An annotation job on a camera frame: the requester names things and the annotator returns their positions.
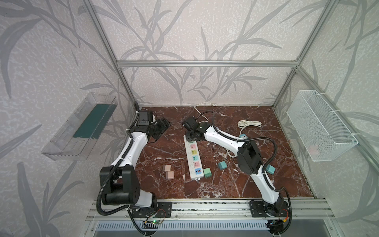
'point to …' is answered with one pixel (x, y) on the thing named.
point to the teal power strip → (244, 136)
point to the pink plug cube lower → (170, 175)
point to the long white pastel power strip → (193, 159)
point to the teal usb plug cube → (222, 165)
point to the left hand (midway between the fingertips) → (169, 121)
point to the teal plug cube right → (270, 169)
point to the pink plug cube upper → (167, 168)
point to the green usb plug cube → (208, 172)
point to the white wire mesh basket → (323, 133)
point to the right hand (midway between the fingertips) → (190, 132)
